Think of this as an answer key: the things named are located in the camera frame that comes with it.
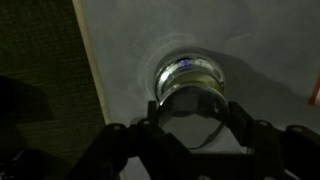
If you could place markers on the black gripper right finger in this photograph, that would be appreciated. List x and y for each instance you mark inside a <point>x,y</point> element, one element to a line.
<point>296,149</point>

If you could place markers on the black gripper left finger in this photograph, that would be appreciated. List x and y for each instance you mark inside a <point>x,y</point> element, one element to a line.
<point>163,156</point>

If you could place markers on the silver round bottle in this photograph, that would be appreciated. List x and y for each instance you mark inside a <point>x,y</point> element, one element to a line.
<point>182,67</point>

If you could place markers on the black book orange spine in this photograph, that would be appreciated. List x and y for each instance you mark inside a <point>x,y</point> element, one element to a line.
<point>315,96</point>

